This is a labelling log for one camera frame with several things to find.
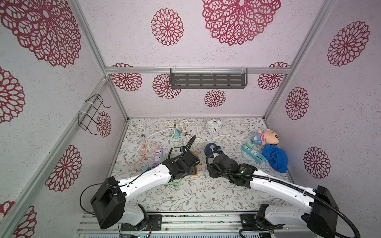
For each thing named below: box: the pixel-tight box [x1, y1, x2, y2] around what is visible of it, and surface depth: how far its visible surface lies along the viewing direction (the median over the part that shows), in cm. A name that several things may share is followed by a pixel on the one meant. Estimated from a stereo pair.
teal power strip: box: [241, 144, 266, 165], surface depth 99 cm
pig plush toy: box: [252, 128, 280, 146], surface depth 102 cm
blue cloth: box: [261, 143, 289, 174], surface depth 94 cm
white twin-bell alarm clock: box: [206, 118, 223, 135], surface depth 108 cm
